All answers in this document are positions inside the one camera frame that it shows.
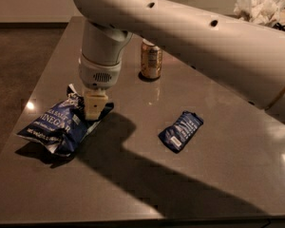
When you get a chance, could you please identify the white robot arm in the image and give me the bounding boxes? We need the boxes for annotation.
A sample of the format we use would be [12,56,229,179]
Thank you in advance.
[73,0,285,124]

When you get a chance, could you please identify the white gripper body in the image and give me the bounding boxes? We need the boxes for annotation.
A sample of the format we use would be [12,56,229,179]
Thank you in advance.
[79,53,122,90]

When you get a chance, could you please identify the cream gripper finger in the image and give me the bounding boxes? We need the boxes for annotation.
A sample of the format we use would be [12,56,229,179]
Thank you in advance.
[84,89,108,121]

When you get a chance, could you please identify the blue rxbar blueberry wrapper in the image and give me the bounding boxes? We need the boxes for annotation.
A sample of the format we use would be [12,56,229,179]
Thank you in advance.
[158,111,203,154]

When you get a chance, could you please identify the blue kettle chip bag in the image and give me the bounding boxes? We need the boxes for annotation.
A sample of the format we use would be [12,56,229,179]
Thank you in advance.
[17,84,114,157]

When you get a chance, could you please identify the gold soda can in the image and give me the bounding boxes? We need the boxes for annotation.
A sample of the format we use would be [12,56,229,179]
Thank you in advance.
[141,39,162,80]

